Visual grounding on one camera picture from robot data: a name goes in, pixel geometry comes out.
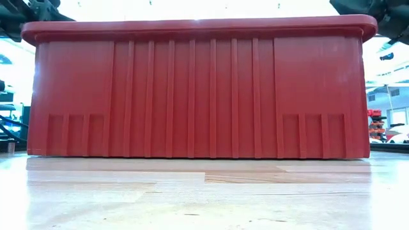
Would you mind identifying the red plastic bin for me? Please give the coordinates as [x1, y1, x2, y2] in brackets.
[21, 14, 378, 160]

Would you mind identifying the white rounded equipment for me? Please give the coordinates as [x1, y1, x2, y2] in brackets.
[385, 123, 409, 144]

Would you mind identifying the red storage bin rack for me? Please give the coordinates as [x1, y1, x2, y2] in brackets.
[367, 108, 388, 143]

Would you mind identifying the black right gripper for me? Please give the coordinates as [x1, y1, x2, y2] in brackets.
[329, 0, 389, 20]

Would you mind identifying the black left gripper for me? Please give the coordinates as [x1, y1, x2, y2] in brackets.
[27, 0, 75, 23]

